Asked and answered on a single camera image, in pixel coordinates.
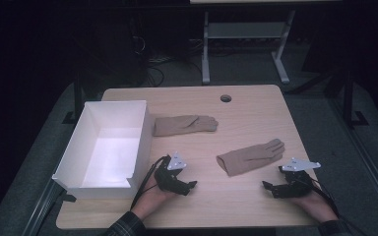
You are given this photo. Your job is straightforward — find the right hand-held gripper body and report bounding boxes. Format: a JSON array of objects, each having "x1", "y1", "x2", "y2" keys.
[{"x1": 278, "y1": 157, "x2": 322, "y2": 199}]

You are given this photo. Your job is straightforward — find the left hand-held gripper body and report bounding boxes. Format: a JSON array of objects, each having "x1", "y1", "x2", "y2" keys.
[{"x1": 154, "y1": 150, "x2": 192, "y2": 195}]

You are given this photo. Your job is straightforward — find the beige knit glove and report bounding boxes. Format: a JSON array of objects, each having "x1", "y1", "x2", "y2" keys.
[
  {"x1": 216, "y1": 138, "x2": 285, "y2": 177},
  {"x1": 153, "y1": 114, "x2": 220, "y2": 138}
]

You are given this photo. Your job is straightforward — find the white box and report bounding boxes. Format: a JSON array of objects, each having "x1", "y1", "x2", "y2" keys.
[{"x1": 51, "y1": 99, "x2": 155, "y2": 200}]

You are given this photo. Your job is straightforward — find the person's left hand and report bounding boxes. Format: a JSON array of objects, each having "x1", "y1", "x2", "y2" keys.
[{"x1": 131, "y1": 183, "x2": 178, "y2": 221}]

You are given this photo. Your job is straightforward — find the person's right hand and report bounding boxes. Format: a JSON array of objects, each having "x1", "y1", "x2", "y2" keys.
[{"x1": 291, "y1": 192, "x2": 340, "y2": 225}]

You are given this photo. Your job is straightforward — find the black metal stand leg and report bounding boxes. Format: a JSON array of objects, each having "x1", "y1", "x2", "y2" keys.
[
  {"x1": 62, "y1": 70, "x2": 87, "y2": 125},
  {"x1": 342, "y1": 70, "x2": 370, "y2": 128}
]

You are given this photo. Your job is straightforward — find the grey metal stand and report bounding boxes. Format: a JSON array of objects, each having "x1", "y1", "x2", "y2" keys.
[{"x1": 201, "y1": 9, "x2": 296, "y2": 86}]

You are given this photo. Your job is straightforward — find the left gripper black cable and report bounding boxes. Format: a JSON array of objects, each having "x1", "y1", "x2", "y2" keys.
[{"x1": 129, "y1": 154, "x2": 171, "y2": 211}]

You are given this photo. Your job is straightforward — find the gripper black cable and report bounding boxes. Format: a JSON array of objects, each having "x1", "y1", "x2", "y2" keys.
[
  {"x1": 308, "y1": 178, "x2": 372, "y2": 236},
  {"x1": 129, "y1": 154, "x2": 171, "y2": 211}
]

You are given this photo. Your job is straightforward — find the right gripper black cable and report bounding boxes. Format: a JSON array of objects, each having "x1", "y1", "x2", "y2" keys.
[{"x1": 308, "y1": 178, "x2": 372, "y2": 236}]

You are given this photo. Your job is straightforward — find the aluminium frame rail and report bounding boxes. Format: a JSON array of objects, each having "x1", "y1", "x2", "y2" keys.
[
  {"x1": 328, "y1": 97, "x2": 378, "y2": 218},
  {"x1": 22, "y1": 178, "x2": 64, "y2": 236}
]

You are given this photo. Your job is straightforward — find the black floor cables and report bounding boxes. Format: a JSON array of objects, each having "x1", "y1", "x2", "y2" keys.
[{"x1": 130, "y1": 34, "x2": 205, "y2": 89}]

